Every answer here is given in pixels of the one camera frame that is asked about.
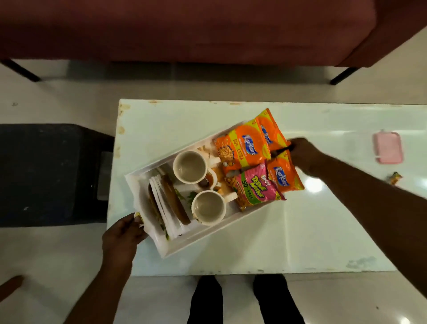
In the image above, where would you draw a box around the large orange snack packet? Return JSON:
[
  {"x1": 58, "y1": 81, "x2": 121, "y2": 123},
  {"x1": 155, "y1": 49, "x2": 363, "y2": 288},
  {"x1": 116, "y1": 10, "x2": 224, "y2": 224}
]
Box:
[{"x1": 214, "y1": 121, "x2": 272, "y2": 176}]

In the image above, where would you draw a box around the dark red sofa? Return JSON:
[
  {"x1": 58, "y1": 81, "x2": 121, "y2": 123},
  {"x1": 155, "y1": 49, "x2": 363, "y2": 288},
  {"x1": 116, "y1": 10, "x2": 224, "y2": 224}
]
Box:
[{"x1": 0, "y1": 0, "x2": 427, "y2": 68}]

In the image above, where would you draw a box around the white ceramic cup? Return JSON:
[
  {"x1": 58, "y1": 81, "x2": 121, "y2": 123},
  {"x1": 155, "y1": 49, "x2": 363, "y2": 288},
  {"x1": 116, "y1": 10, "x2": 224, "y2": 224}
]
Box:
[
  {"x1": 191, "y1": 190, "x2": 238, "y2": 227},
  {"x1": 172, "y1": 150, "x2": 221, "y2": 185}
]

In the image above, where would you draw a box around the black sofa leg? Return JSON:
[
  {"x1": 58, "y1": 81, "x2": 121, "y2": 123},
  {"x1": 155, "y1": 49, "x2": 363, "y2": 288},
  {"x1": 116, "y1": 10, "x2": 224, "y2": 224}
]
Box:
[
  {"x1": 0, "y1": 59, "x2": 41, "y2": 83},
  {"x1": 330, "y1": 67, "x2": 360, "y2": 86}
]

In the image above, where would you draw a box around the person's left forearm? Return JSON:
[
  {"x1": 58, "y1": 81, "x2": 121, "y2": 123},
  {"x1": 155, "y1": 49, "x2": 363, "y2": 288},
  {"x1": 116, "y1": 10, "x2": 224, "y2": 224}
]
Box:
[{"x1": 63, "y1": 262, "x2": 134, "y2": 324}]

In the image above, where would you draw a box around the person's left leg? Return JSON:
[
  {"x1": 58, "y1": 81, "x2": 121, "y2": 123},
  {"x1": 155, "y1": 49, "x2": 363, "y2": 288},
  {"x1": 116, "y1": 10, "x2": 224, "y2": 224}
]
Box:
[{"x1": 186, "y1": 275, "x2": 224, "y2": 324}]

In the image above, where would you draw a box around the pink snack packet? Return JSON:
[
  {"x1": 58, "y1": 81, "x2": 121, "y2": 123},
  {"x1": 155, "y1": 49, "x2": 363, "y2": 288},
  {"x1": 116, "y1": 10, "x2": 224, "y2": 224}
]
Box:
[{"x1": 224, "y1": 163, "x2": 287, "y2": 213}]

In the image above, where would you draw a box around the white rectangular serving tray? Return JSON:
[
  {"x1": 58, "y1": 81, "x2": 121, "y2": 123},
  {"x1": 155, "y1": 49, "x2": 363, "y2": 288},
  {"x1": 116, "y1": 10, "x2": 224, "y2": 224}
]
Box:
[{"x1": 124, "y1": 120, "x2": 291, "y2": 259}]

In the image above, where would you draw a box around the person's left hand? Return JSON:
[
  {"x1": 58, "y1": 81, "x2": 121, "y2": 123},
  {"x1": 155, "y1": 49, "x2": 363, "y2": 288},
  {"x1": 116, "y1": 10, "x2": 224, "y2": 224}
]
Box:
[{"x1": 101, "y1": 213, "x2": 149, "y2": 268}]

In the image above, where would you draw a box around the small orange snack packet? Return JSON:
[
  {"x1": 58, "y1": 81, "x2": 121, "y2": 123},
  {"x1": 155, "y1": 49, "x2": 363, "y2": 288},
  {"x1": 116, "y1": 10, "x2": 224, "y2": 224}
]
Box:
[
  {"x1": 255, "y1": 108, "x2": 291, "y2": 153},
  {"x1": 267, "y1": 150, "x2": 305, "y2": 193}
]

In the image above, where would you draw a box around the person's right forearm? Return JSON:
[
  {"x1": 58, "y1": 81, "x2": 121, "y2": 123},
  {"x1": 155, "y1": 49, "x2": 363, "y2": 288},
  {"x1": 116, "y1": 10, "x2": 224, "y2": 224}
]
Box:
[{"x1": 312, "y1": 160, "x2": 427, "y2": 288}]

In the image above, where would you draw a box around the small pink plastic tray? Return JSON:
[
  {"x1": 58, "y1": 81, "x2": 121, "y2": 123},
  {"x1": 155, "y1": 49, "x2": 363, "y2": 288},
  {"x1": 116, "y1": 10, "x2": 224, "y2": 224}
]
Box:
[{"x1": 372, "y1": 130, "x2": 404, "y2": 164}]

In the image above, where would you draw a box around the person's right hand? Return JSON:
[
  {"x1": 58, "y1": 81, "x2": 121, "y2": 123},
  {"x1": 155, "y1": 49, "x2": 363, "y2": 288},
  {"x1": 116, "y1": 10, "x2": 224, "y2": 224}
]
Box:
[{"x1": 286, "y1": 137, "x2": 327, "y2": 177}]

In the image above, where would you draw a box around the small bowl of brown sauce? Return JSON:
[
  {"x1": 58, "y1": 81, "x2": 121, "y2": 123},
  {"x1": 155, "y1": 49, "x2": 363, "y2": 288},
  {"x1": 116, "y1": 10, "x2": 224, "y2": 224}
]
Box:
[{"x1": 198, "y1": 168, "x2": 219, "y2": 190}]

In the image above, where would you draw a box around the person's right leg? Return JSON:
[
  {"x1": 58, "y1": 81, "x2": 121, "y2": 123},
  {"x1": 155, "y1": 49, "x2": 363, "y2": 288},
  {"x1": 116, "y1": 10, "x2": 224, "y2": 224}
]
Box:
[{"x1": 252, "y1": 274, "x2": 306, "y2": 324}]

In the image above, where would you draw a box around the person's leg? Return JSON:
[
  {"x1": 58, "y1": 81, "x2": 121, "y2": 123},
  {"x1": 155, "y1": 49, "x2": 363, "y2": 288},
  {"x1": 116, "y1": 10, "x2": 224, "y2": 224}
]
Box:
[
  {"x1": 252, "y1": 274, "x2": 306, "y2": 324},
  {"x1": 186, "y1": 275, "x2": 224, "y2": 324}
]

